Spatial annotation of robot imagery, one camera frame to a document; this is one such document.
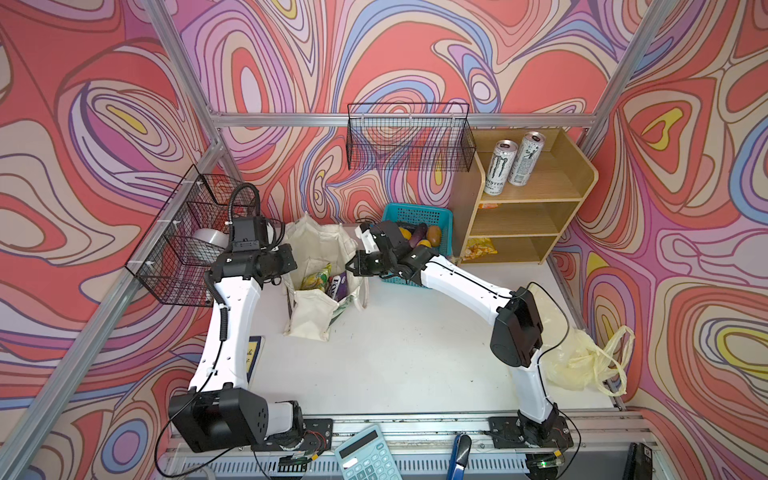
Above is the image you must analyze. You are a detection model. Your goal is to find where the black wire basket left wall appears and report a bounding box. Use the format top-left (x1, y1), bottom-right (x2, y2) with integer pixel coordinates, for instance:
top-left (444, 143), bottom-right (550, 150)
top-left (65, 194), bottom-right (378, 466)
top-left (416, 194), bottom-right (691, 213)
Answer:
top-left (125, 167), bottom-right (240, 307)

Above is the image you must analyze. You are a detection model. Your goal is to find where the white energy can right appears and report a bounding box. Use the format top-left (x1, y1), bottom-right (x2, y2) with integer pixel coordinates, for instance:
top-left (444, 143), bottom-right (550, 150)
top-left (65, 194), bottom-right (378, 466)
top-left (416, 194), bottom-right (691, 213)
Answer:
top-left (507, 131), bottom-right (546, 186)

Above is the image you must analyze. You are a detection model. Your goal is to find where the yellowish plastic grocery bag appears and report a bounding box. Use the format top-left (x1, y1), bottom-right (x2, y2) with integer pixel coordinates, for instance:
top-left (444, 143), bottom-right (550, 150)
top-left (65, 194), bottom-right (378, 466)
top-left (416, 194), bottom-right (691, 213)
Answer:
top-left (536, 298), bottom-right (635, 397)

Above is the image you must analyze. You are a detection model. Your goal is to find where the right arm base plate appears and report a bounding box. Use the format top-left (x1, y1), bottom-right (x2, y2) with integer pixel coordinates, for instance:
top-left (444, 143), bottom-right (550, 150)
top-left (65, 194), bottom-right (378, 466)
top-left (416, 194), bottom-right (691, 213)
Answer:
top-left (487, 415), bottom-right (574, 451)

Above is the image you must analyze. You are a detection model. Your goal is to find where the green snack packet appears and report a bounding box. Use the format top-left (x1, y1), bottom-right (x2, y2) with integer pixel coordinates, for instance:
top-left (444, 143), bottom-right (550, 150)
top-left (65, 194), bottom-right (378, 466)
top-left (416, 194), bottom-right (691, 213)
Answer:
top-left (300, 263), bottom-right (332, 292)

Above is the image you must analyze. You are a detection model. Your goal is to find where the black device bottom right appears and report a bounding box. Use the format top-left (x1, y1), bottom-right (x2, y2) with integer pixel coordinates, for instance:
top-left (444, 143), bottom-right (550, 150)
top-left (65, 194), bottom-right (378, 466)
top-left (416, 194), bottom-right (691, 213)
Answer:
top-left (622, 442), bottom-right (654, 480)

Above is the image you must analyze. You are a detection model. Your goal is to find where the beige canvas tote bag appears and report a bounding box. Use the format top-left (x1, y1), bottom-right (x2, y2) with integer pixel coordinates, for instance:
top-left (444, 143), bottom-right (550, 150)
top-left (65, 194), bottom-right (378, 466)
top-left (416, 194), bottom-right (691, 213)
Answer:
top-left (283, 214), bottom-right (369, 342)

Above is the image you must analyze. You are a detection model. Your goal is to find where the blue handled tool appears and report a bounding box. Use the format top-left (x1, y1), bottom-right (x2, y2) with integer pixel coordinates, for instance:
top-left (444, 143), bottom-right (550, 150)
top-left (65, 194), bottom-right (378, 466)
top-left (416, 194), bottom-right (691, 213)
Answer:
top-left (446, 433), bottom-right (472, 480)

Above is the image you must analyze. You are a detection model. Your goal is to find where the white Monster can left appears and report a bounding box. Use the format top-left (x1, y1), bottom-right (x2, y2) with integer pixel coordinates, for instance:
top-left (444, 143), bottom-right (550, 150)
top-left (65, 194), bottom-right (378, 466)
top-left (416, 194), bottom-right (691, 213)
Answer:
top-left (484, 139), bottom-right (518, 196)

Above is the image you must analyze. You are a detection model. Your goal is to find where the black wire basket wall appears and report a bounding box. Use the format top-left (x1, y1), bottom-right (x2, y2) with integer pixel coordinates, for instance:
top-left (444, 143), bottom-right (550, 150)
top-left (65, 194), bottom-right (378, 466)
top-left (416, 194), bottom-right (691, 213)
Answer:
top-left (346, 101), bottom-right (476, 172)
top-left (125, 167), bottom-right (240, 307)

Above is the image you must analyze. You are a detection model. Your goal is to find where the teal plastic basket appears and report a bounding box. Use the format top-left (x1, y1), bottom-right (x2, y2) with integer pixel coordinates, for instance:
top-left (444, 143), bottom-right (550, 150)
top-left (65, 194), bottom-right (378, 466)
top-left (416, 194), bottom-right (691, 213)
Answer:
top-left (371, 204), bottom-right (462, 293)

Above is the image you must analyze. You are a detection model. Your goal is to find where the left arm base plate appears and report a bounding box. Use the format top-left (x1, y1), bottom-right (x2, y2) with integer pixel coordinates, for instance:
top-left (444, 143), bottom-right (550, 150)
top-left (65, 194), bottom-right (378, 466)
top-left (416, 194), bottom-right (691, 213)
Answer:
top-left (254, 417), bottom-right (334, 454)

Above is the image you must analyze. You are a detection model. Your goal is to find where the yellow chip packet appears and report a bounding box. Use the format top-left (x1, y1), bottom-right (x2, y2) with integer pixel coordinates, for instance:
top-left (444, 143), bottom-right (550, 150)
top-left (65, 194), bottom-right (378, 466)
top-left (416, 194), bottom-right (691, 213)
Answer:
top-left (462, 237), bottom-right (498, 261)

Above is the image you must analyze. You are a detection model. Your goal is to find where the wooden shelf unit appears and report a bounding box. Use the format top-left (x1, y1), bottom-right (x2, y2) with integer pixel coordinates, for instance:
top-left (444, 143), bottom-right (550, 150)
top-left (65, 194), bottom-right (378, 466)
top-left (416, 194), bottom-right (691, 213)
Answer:
top-left (448, 128), bottom-right (599, 264)

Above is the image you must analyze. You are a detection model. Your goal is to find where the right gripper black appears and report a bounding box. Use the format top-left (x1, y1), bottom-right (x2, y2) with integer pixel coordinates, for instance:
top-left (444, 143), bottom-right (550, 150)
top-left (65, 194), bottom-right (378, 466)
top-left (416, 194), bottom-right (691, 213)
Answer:
top-left (343, 249), bottom-right (395, 276)

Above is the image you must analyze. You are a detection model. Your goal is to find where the black wire basket back wall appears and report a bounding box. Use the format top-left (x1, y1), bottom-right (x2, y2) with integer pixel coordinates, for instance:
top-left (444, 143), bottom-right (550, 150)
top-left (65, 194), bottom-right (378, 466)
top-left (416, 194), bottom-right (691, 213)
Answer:
top-left (346, 101), bottom-right (476, 172)

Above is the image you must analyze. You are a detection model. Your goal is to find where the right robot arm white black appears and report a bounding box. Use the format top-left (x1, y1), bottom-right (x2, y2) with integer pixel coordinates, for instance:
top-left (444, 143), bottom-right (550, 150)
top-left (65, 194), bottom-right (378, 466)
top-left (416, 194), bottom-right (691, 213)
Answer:
top-left (345, 221), bottom-right (559, 447)

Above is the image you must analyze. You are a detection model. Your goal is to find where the brown toy potato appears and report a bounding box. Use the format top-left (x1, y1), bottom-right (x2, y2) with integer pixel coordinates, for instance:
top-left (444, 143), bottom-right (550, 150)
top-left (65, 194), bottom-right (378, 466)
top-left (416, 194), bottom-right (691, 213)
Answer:
top-left (426, 225), bottom-right (442, 248)

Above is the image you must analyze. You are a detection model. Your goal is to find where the blue book on table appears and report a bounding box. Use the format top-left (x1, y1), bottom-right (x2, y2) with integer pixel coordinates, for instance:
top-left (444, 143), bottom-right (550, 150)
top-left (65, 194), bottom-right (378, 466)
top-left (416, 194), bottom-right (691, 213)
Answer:
top-left (246, 336), bottom-right (264, 382)

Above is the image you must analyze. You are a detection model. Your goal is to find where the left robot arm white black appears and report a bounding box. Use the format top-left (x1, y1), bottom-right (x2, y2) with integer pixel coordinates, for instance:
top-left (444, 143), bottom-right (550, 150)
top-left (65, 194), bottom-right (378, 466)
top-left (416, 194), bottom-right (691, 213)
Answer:
top-left (168, 183), bottom-right (305, 453)

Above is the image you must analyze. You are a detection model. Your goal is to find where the silver tape roll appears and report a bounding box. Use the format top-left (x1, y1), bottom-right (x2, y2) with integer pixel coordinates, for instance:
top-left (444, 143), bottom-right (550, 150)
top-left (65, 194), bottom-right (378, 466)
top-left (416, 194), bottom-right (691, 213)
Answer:
top-left (192, 228), bottom-right (229, 249)

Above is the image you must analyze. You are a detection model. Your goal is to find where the teal calculator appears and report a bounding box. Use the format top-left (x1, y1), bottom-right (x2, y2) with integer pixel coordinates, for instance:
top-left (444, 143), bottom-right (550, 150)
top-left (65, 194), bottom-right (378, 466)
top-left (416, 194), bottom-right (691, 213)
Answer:
top-left (334, 425), bottom-right (402, 480)

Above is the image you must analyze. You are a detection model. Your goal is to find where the light purple toy eggplant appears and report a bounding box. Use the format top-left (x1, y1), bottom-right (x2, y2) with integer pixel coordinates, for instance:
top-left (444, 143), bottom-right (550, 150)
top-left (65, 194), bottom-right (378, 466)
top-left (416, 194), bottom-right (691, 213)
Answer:
top-left (409, 223), bottom-right (428, 248)

